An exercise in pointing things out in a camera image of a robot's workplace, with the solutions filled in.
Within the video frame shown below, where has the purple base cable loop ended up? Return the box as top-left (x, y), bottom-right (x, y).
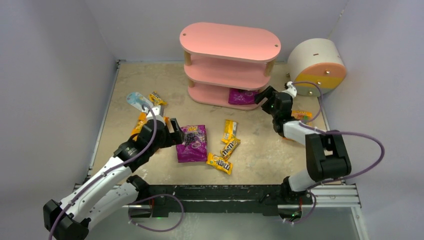
top-left (128, 193), bottom-right (185, 233)

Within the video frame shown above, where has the pink three-tier shelf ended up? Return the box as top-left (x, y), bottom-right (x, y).
top-left (179, 22), bottom-right (282, 110)

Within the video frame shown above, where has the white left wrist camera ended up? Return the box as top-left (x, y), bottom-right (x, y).
top-left (141, 104), bottom-right (166, 125)

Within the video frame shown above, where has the small yellow M&M's bag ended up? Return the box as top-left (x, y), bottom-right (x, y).
top-left (148, 91), bottom-right (168, 106)

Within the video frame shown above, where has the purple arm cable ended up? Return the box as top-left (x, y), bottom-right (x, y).
top-left (291, 81), bottom-right (386, 190)
top-left (48, 105), bottom-right (158, 240)

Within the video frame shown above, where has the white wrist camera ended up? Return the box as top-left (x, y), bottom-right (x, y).
top-left (141, 104), bottom-right (166, 125)
top-left (284, 81), bottom-right (297, 98)

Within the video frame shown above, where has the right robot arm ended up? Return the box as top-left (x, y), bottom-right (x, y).
top-left (254, 86), bottom-right (352, 200)

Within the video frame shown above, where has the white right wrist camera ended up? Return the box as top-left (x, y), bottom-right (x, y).
top-left (284, 81), bottom-right (297, 98)

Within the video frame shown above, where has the round cream drawer cabinet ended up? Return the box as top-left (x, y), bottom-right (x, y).
top-left (287, 38), bottom-right (347, 97)

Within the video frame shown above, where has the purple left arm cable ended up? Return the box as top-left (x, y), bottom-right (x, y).
top-left (48, 105), bottom-right (158, 240)

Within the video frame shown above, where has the purple blackcurrant gummy bag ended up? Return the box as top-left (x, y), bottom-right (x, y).
top-left (176, 125), bottom-right (208, 163)
top-left (228, 88), bottom-right (259, 106)

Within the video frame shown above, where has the light blue oval package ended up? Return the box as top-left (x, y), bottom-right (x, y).
top-left (126, 92), bottom-right (154, 114)

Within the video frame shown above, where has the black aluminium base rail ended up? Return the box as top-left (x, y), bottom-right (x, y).
top-left (68, 183), bottom-right (362, 220)

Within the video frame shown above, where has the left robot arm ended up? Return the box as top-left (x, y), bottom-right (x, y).
top-left (43, 115), bottom-right (184, 240)

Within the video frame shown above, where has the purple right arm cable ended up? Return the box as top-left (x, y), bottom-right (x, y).
top-left (291, 81), bottom-right (386, 190)

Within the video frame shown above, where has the orange mango gummy bag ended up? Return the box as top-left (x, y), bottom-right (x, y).
top-left (282, 110), bottom-right (314, 145)
top-left (129, 112), bottom-right (170, 142)

